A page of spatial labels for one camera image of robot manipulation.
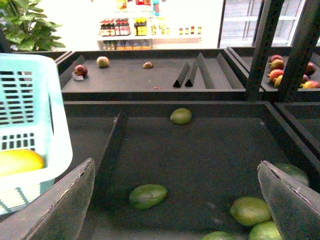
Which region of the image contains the white bottle shelf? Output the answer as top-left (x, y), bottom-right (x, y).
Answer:
top-left (96, 0), bottom-right (203, 51)

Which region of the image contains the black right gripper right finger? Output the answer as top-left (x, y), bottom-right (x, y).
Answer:
top-left (257, 161), bottom-right (320, 240)

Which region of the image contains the green mango right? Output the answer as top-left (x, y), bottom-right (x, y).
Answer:
top-left (229, 196), bottom-right (272, 227)

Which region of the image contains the green mango far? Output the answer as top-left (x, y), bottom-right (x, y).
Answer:
top-left (169, 108), bottom-right (193, 125)

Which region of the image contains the green mango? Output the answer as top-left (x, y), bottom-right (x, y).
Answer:
top-left (169, 108), bottom-right (193, 125)
top-left (128, 184), bottom-right (168, 210)
top-left (229, 196), bottom-right (272, 227)

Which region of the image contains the green potted plant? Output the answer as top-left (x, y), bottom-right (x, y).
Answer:
top-left (0, 0), bottom-right (66, 52)

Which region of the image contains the black shelf post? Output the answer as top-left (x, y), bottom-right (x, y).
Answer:
top-left (236, 0), bottom-right (320, 102)

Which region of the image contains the red apple pile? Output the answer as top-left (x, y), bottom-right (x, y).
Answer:
top-left (267, 54), bottom-right (320, 89)

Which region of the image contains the yellow mango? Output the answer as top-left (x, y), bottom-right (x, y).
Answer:
top-left (0, 148), bottom-right (45, 177)

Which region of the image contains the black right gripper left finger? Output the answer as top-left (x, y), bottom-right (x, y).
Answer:
top-left (0, 158), bottom-right (96, 240)

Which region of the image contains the green mango centre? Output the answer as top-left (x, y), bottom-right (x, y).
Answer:
top-left (128, 184), bottom-right (168, 210)

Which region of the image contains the light blue plastic basket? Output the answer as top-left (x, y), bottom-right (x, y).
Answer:
top-left (0, 53), bottom-right (73, 215)

